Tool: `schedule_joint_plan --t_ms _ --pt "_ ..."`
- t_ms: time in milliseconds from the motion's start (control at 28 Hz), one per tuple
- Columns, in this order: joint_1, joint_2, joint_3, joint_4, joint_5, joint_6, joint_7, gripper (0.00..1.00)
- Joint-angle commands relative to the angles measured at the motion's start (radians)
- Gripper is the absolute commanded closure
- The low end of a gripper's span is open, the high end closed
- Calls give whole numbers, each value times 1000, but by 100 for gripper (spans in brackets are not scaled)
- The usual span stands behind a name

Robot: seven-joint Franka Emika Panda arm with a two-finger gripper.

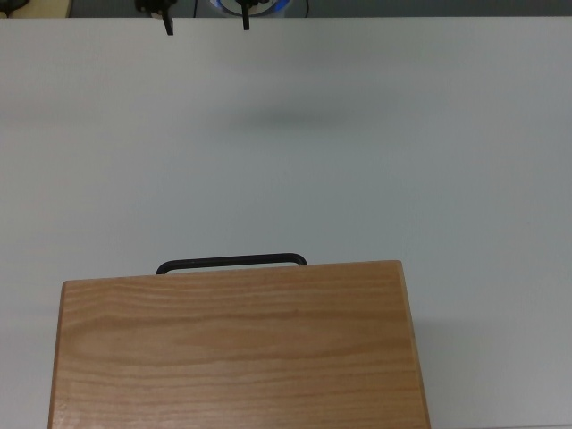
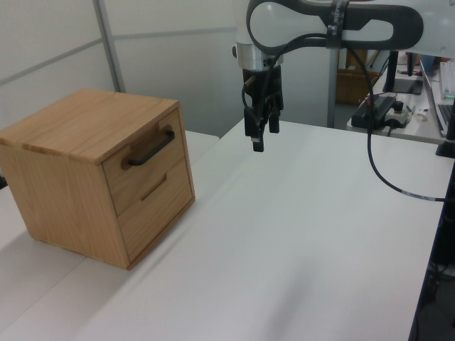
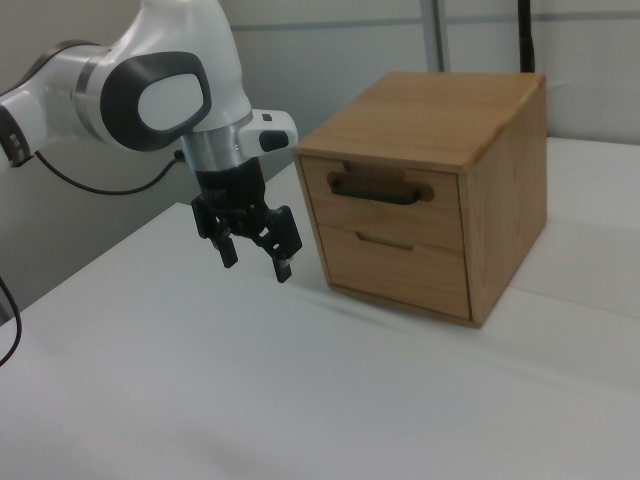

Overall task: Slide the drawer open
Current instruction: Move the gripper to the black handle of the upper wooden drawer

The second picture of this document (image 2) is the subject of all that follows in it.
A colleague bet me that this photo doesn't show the black velcro strap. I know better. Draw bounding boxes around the black velcro strap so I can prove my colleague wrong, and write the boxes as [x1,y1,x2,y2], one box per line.
[325,0,352,50]

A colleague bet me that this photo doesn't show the black power box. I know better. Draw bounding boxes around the black power box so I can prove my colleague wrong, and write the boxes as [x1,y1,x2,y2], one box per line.
[350,94,396,128]

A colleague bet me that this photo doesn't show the grey emergency stop button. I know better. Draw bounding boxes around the grey emergency stop button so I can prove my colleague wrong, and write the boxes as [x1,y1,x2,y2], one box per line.
[385,100,410,129]

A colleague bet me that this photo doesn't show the silver laptop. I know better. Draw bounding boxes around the silver laptop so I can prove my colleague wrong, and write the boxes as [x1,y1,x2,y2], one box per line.
[418,59,455,139]

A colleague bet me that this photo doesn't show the wooden drawer with black handle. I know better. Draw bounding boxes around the wooden drawer with black handle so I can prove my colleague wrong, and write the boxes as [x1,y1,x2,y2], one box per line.
[102,108,189,217]

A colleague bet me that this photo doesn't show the grey partition frame post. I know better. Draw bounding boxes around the grey partition frame post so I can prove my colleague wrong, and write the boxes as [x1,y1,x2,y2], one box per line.
[94,0,128,95]

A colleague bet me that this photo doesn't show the black clamp post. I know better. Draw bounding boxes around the black clamp post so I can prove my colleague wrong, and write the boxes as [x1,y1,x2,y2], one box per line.
[435,101,455,160]

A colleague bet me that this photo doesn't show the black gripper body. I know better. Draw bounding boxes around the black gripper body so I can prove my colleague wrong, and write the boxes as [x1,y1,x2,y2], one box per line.
[242,65,284,107]

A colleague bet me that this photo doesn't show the grey metal pole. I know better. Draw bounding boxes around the grey metal pole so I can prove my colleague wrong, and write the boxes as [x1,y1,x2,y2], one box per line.
[326,48,339,129]

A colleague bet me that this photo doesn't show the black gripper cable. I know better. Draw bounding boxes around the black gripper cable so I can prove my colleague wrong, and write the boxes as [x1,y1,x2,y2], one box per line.
[241,33,446,203]

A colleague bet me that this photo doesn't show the red thin cable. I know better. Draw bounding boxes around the red thin cable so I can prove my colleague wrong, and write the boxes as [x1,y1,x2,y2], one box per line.
[358,91,398,107]

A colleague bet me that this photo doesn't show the wooden drawer without handle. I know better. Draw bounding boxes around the wooden drawer without handle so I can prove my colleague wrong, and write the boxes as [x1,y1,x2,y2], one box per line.
[116,158,196,266]

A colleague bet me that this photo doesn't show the brown wooden crate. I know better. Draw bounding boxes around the brown wooden crate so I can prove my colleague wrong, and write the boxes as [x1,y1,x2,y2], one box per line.
[336,68,381,107]

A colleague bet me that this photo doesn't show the wooden two-drawer cabinet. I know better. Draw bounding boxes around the wooden two-drawer cabinet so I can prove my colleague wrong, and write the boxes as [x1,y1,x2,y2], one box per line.
[0,88,196,271]

